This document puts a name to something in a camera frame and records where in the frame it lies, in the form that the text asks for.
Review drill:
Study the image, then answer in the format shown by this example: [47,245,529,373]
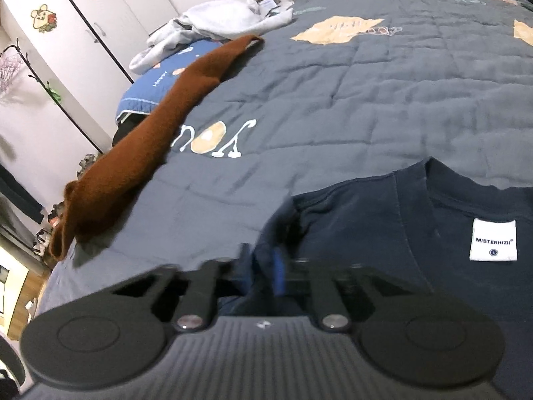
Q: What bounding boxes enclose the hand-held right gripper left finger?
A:
[108,254,257,334]

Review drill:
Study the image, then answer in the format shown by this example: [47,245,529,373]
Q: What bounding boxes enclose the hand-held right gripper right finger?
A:
[272,250,421,334]

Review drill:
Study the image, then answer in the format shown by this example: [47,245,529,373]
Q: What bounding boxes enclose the navy t-shirt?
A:
[217,156,533,400]

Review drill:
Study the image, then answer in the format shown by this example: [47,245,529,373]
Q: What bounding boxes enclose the dark hanging clothes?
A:
[0,162,44,226]

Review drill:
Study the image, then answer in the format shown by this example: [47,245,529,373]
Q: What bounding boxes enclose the brown knit sweater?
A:
[49,34,265,261]

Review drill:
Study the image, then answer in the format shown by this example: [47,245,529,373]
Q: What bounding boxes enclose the black garment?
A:
[112,112,146,148]

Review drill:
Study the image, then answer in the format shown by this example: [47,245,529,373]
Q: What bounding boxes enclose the grey quilted bedspread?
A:
[35,0,533,326]

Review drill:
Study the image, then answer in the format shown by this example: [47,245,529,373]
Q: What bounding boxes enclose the blue pillow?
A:
[116,39,234,123]

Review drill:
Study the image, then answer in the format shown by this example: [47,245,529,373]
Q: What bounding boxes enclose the light grey hoodie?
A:
[129,0,294,73]

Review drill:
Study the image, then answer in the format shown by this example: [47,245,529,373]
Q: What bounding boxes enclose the white wardrobe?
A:
[0,0,251,88]

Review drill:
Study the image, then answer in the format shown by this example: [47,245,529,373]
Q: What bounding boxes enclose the bunch of pink hangers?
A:
[0,54,23,96]

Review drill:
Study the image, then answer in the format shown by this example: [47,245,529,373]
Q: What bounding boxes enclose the bunny sticker with red flower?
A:
[30,5,57,33]

